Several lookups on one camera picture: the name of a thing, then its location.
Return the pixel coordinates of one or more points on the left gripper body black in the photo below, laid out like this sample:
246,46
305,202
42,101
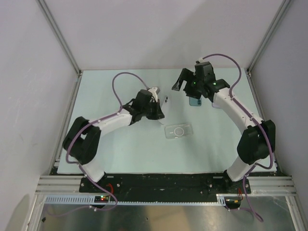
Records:
144,110

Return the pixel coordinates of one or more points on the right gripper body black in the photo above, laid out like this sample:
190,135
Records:
194,90

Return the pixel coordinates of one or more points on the white phone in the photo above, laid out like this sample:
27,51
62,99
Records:
165,110

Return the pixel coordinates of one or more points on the clear phone case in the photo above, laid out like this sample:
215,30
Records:
178,131

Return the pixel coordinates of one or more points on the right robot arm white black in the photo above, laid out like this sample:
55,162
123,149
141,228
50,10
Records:
257,140

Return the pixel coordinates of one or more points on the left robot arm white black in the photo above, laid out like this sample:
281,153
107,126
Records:
83,138

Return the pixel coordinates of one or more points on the teal phone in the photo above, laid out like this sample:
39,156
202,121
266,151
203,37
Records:
195,102

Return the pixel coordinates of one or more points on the purple phone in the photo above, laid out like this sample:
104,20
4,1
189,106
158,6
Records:
214,105

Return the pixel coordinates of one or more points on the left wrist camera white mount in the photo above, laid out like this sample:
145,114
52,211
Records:
154,91

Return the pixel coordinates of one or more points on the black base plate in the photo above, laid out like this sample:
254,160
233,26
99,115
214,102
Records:
178,194

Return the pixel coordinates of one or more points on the white slotted cable duct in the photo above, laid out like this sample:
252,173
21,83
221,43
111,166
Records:
105,200

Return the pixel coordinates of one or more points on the right aluminium corner post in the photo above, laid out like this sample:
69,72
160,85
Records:
274,25

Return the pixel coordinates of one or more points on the aluminium corner post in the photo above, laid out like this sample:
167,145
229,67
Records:
58,34
274,25

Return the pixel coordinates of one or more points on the left aluminium corner post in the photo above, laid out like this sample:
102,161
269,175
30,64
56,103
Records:
58,34

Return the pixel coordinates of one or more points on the aluminium frame rail front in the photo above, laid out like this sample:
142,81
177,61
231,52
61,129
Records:
274,186

